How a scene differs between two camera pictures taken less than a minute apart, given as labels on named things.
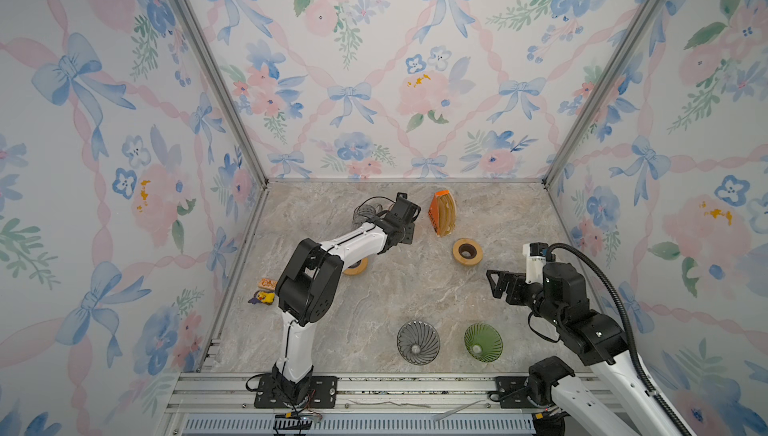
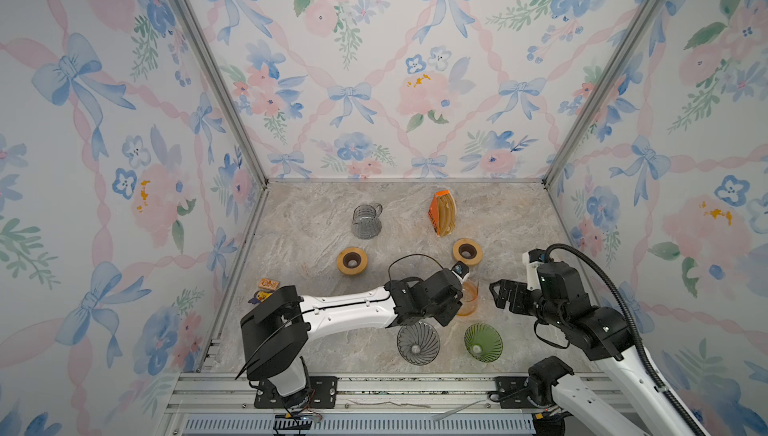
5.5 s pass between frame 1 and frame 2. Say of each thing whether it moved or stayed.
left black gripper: moved
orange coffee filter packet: stayed
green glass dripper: stayed
